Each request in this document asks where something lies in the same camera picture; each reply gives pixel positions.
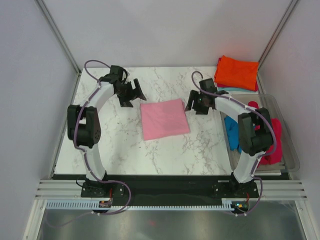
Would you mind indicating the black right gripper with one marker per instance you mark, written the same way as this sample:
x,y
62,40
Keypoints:
x,y
193,95

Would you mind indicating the clear plastic bin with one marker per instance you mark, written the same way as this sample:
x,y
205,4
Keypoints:
x,y
289,161

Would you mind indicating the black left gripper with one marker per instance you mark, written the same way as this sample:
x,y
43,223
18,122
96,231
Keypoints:
x,y
125,102

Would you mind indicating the aluminium front frame rail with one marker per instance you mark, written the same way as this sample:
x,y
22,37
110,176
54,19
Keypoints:
x,y
272,190

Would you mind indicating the pink t shirt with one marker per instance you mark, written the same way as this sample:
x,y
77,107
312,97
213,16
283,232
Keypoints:
x,y
163,119

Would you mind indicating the left aluminium frame post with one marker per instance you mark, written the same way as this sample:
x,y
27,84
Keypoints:
x,y
58,35

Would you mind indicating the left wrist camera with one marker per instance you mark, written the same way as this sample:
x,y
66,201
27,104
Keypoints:
x,y
117,71

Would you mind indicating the aluminium frame post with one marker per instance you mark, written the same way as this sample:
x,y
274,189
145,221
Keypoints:
x,y
276,33
58,35

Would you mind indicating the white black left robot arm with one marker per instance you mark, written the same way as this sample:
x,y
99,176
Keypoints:
x,y
84,129

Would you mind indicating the teal folded t shirt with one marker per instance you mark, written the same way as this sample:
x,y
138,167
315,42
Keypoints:
x,y
232,89

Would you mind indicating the white slotted cable duct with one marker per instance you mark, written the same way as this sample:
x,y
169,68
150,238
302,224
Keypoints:
x,y
100,205

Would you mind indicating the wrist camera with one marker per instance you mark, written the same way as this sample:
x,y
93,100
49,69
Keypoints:
x,y
117,71
208,85

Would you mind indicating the blue crumpled t shirt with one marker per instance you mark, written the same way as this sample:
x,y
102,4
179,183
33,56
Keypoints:
x,y
232,131

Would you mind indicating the orange folded t shirt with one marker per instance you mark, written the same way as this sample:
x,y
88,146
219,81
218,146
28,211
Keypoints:
x,y
236,73

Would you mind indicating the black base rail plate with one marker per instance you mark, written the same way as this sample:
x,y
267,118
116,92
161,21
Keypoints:
x,y
168,190

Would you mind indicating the right aluminium frame post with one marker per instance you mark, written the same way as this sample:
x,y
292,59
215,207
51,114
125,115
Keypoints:
x,y
276,33

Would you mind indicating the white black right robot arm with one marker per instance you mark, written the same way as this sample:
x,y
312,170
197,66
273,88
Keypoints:
x,y
242,179

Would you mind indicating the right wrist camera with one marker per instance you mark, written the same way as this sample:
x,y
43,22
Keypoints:
x,y
208,85

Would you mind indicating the crimson crumpled t shirt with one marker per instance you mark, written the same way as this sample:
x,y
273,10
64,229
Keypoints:
x,y
262,135

